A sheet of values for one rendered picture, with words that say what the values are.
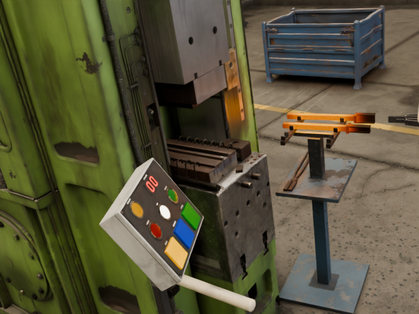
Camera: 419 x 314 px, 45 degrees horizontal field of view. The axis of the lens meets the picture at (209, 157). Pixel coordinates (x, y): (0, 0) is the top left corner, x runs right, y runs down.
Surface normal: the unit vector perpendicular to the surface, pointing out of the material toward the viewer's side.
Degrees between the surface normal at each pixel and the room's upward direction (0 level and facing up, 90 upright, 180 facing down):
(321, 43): 89
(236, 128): 90
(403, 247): 0
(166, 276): 90
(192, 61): 90
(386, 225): 0
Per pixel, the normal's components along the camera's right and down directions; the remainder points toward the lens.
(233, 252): 0.80, 0.15
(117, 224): -0.18, 0.45
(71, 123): -0.58, 0.41
